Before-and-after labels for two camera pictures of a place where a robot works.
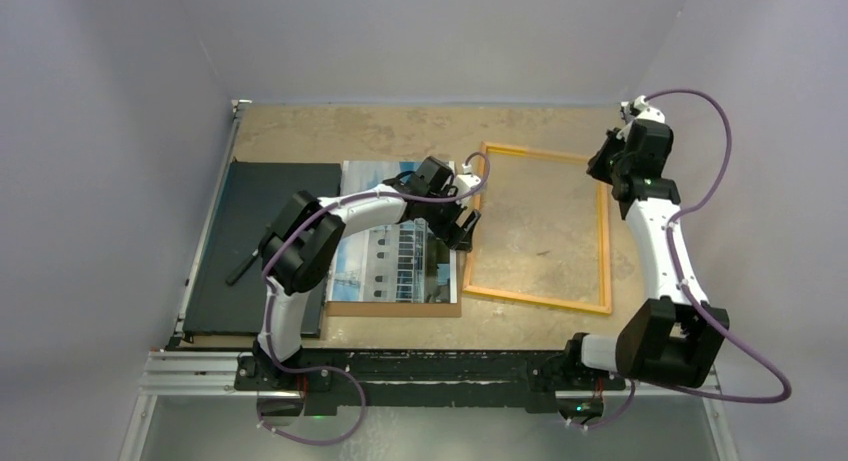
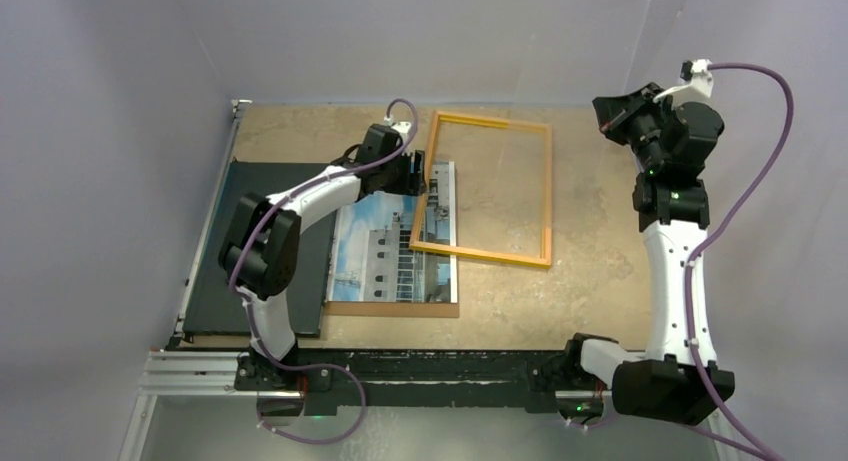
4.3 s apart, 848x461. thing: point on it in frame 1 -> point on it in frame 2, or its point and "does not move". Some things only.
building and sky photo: [401, 262] does not move
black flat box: [253, 196] does not move
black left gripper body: [441, 218] -> [397, 176]
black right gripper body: [608, 163] -> [648, 124]
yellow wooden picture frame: [606, 306] -> [418, 245]
